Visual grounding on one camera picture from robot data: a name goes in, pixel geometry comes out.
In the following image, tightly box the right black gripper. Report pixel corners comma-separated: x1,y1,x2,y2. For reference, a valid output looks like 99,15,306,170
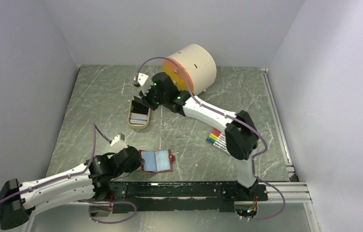
139,83,168,111

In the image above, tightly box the red leather card holder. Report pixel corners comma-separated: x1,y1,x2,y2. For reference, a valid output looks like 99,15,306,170
139,149,176,174

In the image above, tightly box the grey credit card stack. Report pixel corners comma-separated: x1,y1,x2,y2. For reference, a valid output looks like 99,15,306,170
128,101,149,125

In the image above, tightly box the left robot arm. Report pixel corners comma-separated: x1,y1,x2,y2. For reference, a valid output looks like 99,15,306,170
0,146,144,230

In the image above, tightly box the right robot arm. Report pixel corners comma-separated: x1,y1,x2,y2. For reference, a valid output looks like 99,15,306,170
133,72,260,200

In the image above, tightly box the beige oval tray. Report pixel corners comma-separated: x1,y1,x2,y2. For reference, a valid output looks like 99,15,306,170
127,100,151,130

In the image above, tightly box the cream drawer cabinet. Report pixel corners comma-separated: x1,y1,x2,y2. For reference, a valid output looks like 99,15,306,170
162,43,217,95

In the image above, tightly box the pack of coloured markers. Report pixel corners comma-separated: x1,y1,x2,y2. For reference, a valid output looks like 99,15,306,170
206,128,229,154

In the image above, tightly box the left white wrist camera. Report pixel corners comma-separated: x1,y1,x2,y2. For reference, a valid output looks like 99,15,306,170
110,133,128,150

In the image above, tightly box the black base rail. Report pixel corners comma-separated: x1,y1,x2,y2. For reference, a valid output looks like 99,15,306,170
92,181,268,214

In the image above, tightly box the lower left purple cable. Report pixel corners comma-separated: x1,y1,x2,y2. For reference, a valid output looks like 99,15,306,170
82,200,137,224

